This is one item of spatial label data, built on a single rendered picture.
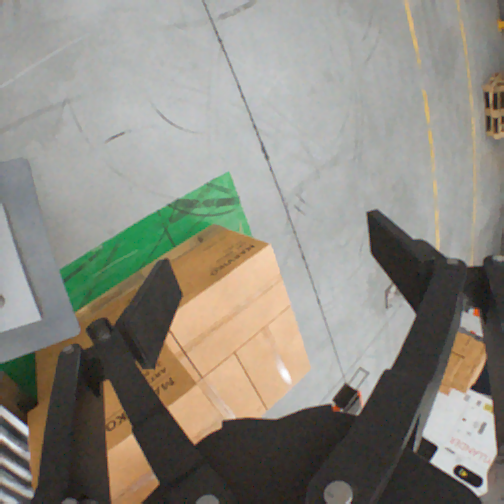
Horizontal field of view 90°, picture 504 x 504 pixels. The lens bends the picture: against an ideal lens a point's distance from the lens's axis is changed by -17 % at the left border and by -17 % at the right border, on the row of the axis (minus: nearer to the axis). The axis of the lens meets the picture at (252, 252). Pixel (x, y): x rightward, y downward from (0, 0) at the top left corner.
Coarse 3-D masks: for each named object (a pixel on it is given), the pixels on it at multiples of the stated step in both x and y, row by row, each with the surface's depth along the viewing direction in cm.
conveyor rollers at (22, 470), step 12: (0, 432) 85; (12, 444) 88; (24, 444) 93; (0, 456) 86; (24, 456) 91; (12, 468) 89; (24, 468) 93; (0, 480) 86; (12, 480) 90; (0, 492) 87; (24, 492) 93
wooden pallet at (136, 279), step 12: (216, 228) 176; (192, 240) 175; (204, 240) 167; (168, 252) 169; (180, 252) 172; (132, 276) 159; (144, 276) 154; (120, 288) 151; (132, 288) 147; (96, 300) 149; (108, 300) 153; (84, 312) 146; (96, 312) 139
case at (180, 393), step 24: (168, 360) 96; (168, 384) 87; (192, 384) 85; (120, 408) 83; (168, 408) 80; (192, 408) 85; (120, 432) 76; (192, 432) 88; (120, 456) 74; (120, 480) 75; (144, 480) 81
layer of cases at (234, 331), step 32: (192, 256) 156; (224, 256) 145; (256, 256) 138; (192, 288) 130; (224, 288) 132; (256, 288) 143; (192, 320) 126; (224, 320) 136; (256, 320) 148; (288, 320) 163; (192, 352) 130; (224, 352) 141; (256, 352) 154; (288, 352) 171; (224, 384) 147; (256, 384) 161; (288, 384) 180; (224, 416) 153; (256, 416) 169
